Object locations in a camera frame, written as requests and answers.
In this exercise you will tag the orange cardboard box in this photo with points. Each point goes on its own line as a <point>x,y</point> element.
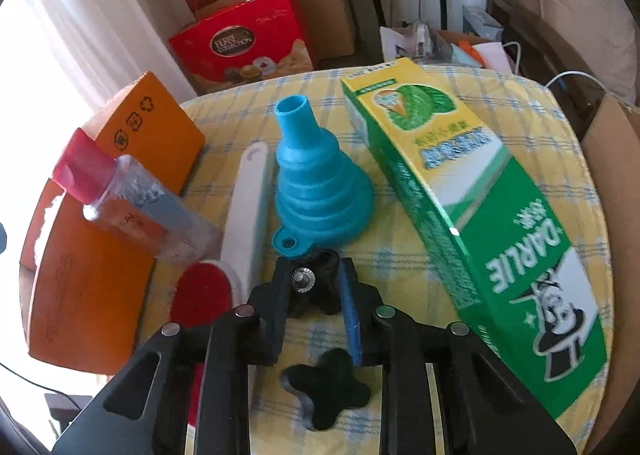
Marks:
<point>100,295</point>

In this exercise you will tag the grey appliance box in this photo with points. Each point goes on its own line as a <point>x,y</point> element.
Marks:
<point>482,22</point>

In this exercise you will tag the white paper carton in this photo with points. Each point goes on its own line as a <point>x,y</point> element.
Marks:
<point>400,42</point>

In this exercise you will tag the clear bottle with pink cap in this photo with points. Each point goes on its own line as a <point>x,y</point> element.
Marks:
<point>140,215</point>

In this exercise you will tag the large brown cushion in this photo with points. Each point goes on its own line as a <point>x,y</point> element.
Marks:
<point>580,10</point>

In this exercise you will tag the white curtain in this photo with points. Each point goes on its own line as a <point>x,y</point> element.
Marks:
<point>75,35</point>

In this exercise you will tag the brown cardboard box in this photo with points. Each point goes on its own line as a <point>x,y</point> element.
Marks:
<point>615,160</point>

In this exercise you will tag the red gift box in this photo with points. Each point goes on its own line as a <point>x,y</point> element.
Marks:
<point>235,35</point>

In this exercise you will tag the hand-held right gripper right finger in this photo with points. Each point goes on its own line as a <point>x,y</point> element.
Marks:
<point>350,315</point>

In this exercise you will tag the black knob with screw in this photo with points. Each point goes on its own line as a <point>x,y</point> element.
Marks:
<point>325,300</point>

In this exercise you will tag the pink paper bag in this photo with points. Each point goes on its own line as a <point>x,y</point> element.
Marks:
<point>492,55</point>

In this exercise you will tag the green and yellow toothpaste box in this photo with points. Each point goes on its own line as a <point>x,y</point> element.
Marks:
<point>475,215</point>

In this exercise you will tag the black cross-shaped knob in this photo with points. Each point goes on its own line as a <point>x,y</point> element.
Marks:
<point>325,385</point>

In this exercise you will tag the blue collapsible funnel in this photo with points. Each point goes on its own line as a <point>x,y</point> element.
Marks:
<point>320,185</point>

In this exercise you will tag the brown cardboard carton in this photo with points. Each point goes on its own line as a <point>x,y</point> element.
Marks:
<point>325,10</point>

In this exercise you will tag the red and white lint brush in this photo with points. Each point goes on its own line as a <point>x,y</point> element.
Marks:
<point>245,215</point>

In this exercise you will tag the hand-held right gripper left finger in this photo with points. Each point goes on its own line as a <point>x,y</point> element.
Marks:
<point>272,330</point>

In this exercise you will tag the brown sofa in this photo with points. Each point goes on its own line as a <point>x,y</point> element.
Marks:
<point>510,35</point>

